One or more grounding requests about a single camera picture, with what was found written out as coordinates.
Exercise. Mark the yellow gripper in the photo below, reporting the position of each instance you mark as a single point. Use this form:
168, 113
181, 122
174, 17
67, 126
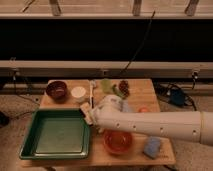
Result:
85, 108

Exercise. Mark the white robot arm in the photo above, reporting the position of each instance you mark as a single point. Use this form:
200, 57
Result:
193, 126

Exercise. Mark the white paper cup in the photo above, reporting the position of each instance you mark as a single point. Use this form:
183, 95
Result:
78, 93

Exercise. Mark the green plastic cup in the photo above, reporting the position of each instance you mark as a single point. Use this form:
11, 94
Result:
106, 86

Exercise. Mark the green plastic tray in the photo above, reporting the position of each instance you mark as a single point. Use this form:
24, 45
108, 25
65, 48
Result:
56, 134

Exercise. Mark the green pepper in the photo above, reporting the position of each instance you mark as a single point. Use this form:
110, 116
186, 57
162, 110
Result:
117, 92

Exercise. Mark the dark red bowl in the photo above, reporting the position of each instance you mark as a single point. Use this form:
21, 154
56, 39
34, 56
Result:
57, 90

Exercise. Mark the red grapes bunch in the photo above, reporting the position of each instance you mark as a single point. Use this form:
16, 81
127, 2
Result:
124, 88

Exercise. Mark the orange bowl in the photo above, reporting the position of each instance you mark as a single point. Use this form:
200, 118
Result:
117, 142

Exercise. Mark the wooden table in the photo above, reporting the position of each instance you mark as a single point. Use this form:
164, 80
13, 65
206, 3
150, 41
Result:
142, 94

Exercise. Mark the orange tomato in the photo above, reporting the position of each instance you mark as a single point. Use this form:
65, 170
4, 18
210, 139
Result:
143, 110

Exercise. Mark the blue sponge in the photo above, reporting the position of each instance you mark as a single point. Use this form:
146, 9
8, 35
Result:
152, 147

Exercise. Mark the white handled brush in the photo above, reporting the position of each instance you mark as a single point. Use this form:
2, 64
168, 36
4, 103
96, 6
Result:
92, 87

